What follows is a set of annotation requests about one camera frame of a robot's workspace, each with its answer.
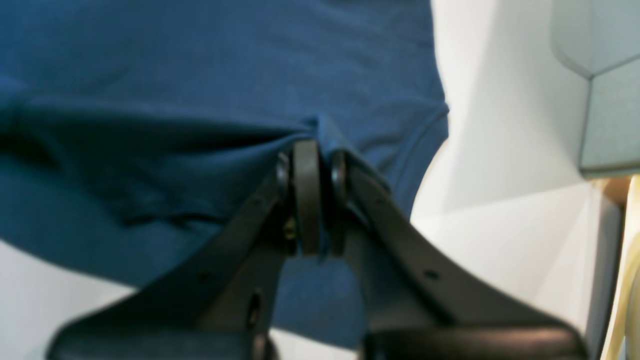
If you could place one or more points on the grey side cabinet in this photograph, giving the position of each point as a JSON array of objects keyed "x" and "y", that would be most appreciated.
[{"x": 599, "y": 40}]

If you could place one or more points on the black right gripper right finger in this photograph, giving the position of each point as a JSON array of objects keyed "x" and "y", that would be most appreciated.
[{"x": 419, "y": 303}]

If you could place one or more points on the wooden tray edge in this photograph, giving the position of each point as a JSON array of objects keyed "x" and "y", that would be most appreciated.
[{"x": 623, "y": 330}]

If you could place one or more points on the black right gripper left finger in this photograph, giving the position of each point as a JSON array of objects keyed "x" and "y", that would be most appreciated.
[{"x": 218, "y": 304}]

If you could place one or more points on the dark blue T-shirt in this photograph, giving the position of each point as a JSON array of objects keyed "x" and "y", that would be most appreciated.
[{"x": 132, "y": 131}]

